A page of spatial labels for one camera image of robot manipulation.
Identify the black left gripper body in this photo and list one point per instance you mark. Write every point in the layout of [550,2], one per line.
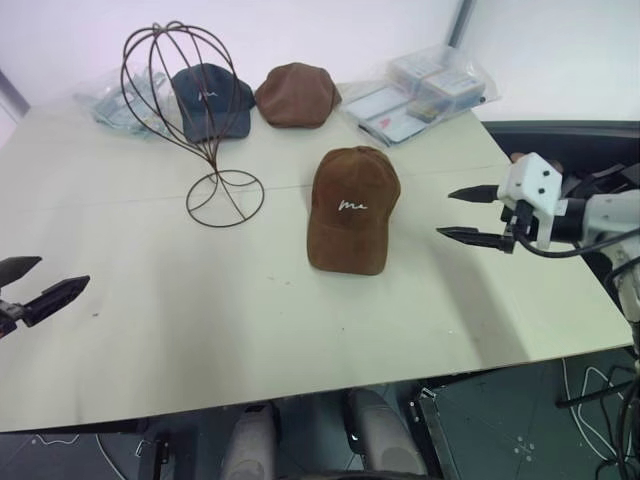
[9,317]

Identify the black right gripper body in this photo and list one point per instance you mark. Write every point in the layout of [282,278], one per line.
[523,217]

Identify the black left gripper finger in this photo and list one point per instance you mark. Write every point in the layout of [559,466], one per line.
[17,267]
[55,297]

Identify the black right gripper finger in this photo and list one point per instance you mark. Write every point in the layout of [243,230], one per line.
[475,237]
[475,193]

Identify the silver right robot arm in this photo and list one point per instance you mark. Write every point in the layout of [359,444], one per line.
[607,215]

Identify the clear sleeve with flat cards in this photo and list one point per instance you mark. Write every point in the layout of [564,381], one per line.
[390,117]

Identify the clear bag with card boxes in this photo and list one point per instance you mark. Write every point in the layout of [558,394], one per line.
[440,82]

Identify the brown embroidered baseball cap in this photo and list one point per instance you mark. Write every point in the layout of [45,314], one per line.
[350,220]

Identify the clear bag with blue items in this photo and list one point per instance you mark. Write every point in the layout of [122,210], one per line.
[112,112]

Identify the black floor panel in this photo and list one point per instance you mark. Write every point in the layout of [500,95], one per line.
[510,425]

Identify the plain brown cap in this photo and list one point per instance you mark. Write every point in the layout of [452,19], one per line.
[295,95]

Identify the grey rounded robot leg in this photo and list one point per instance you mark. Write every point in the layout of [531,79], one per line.
[382,435]
[249,442]

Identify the navy embroidered baseball cap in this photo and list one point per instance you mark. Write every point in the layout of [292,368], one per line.
[220,107]

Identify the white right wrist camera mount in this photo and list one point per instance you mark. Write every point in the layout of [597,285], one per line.
[532,182]

